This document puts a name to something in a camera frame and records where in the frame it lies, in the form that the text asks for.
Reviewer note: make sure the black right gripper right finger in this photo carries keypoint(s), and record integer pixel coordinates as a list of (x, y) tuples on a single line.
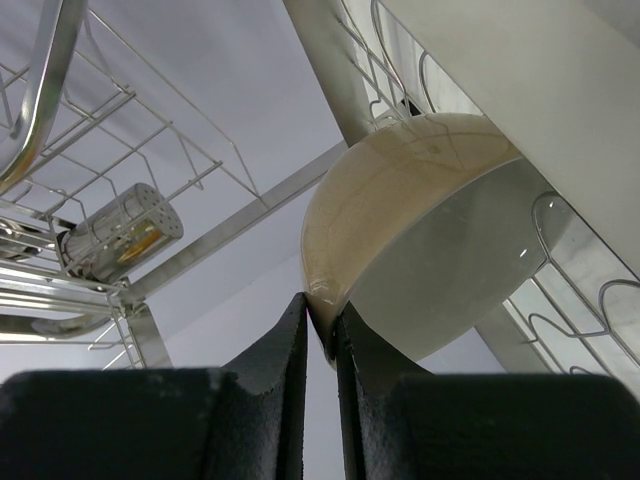
[(400, 421)]

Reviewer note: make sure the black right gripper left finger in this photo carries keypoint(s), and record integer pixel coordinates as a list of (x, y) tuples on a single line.
[(243, 420)]

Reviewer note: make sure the small white bowl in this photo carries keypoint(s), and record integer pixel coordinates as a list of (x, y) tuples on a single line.
[(424, 227)]

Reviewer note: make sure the stainless steel dish rack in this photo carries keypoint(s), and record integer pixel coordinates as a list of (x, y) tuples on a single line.
[(235, 111)]

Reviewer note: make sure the perforated steel utensil holder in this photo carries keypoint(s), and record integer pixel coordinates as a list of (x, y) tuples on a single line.
[(121, 236)]

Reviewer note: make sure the large white bowl right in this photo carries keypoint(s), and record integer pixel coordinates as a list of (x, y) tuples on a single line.
[(561, 80)]

